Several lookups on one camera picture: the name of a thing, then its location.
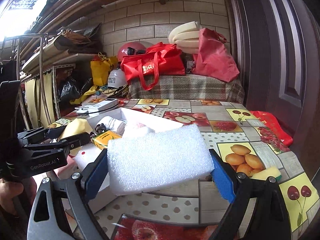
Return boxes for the red tote bag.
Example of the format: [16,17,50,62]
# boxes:
[120,42,185,90]

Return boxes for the pink red cloth bag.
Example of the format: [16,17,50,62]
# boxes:
[192,28,240,82]

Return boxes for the white cardboard box tray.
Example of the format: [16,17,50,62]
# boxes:
[72,108,182,213]

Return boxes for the red plastic bag on stool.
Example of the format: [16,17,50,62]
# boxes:
[251,111,293,147]

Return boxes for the plaid blanket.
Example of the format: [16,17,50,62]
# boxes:
[127,74,245,103]

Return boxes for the green yellow scrub sponge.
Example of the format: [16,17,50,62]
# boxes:
[251,166,282,181]

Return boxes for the black plastic bag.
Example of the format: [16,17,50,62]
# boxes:
[58,76,93,101]

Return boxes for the large white foam block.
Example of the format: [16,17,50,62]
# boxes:
[107,124,214,196]

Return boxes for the white power bank device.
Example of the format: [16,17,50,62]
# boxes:
[76,99,119,114]

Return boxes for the yellow shopping bag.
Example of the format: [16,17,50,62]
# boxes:
[90,52,118,87]

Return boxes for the long white foam block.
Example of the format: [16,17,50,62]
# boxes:
[122,124,155,139]

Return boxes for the metal storage shelf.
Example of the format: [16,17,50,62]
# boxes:
[1,29,103,129]

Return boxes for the pink fluffy plush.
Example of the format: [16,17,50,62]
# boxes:
[137,123,147,128]

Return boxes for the yellow sponge block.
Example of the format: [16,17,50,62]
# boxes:
[59,118,93,140]

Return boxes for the white hard hat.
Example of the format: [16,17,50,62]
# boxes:
[107,68,127,88]

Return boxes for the cream foam roll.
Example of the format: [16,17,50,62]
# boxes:
[168,21,201,54]

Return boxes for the yellow bamboo tissue pack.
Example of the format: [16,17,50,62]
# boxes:
[92,131,121,150]

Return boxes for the fruit print tablecloth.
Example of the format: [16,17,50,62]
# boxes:
[47,97,320,240]

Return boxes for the left hand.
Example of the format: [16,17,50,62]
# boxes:
[0,179,24,216]

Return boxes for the white socks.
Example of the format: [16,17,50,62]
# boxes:
[95,116,126,135]

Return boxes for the pink helmet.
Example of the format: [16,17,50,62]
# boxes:
[117,42,146,62]

